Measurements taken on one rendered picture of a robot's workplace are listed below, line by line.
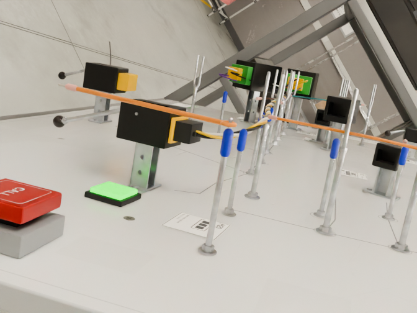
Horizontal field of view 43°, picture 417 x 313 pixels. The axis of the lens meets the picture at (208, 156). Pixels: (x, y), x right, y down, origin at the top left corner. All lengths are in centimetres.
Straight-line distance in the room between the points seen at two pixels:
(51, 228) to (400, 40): 129
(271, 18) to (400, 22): 697
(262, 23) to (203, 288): 820
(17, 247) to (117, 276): 7
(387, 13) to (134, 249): 126
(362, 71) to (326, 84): 54
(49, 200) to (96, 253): 5
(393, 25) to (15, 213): 132
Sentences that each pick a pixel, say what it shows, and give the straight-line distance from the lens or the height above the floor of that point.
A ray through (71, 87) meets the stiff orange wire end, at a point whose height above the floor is 114.
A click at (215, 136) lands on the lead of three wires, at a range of 53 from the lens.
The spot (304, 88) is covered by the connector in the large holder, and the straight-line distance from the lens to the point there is 127.
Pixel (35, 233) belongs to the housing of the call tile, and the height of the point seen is 111.
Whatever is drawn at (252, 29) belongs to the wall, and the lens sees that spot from 853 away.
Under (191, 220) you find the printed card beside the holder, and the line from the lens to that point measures 49.
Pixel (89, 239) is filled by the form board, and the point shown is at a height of 112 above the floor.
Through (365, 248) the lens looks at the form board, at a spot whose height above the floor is 128.
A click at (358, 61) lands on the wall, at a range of 819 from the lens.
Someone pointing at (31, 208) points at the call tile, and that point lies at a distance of 38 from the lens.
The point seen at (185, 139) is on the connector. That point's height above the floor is 117.
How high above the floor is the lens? 134
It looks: 17 degrees down
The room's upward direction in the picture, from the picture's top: 61 degrees clockwise
